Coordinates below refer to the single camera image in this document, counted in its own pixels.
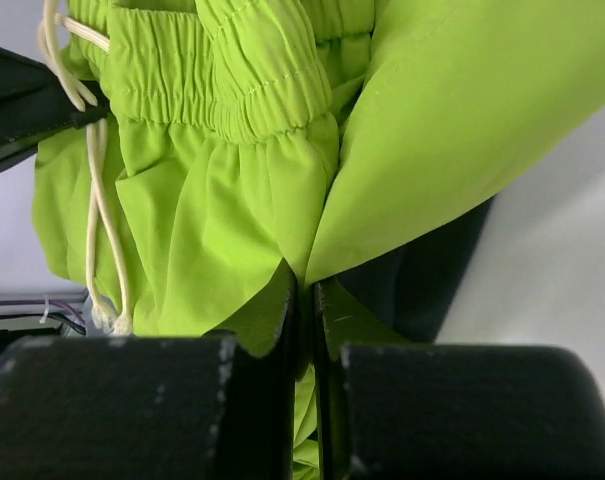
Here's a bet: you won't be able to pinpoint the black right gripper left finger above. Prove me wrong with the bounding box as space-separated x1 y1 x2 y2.
0 269 296 479

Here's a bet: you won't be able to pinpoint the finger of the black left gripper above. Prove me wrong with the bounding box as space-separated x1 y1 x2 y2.
0 130 56 174
0 48 110 146

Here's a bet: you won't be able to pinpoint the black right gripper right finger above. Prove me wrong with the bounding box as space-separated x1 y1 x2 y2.
314 279 605 479

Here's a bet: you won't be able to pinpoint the dark navy shorts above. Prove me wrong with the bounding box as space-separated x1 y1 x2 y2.
338 199 493 342

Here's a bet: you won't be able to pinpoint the lime green shorts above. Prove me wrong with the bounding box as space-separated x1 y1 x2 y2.
30 0 605 480

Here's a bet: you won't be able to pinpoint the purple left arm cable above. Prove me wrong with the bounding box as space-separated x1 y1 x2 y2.
0 294 91 336

